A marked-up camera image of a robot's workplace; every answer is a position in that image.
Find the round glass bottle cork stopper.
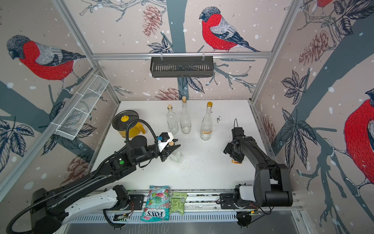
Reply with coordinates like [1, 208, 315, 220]
[180, 97, 191, 134]

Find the square glass bottle with cork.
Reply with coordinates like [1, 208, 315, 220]
[166, 104, 179, 135]

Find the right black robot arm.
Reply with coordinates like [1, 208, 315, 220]
[224, 119, 293, 208]

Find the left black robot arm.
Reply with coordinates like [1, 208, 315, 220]
[6, 132, 180, 234]

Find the tall glass bottle gold cap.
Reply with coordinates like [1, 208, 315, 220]
[200, 102, 213, 140]

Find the yellow pot with glass lid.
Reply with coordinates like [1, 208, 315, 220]
[112, 110, 146, 138]

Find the green snack packet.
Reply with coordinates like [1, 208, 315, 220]
[169, 192, 188, 215]

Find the Fox's candy bag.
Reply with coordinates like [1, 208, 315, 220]
[141, 185, 170, 222]

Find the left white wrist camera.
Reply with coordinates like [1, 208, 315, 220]
[157, 132, 174, 153]

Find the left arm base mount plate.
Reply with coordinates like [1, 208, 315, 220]
[112, 185, 145, 211]

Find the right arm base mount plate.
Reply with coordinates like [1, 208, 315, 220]
[216, 184, 258, 210]

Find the aluminium front rail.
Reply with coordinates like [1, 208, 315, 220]
[72, 189, 302, 214]

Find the white wire mesh basket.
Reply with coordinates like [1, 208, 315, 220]
[54, 75, 109, 140]

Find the black hanging wire shelf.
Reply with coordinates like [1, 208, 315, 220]
[150, 56, 214, 78]

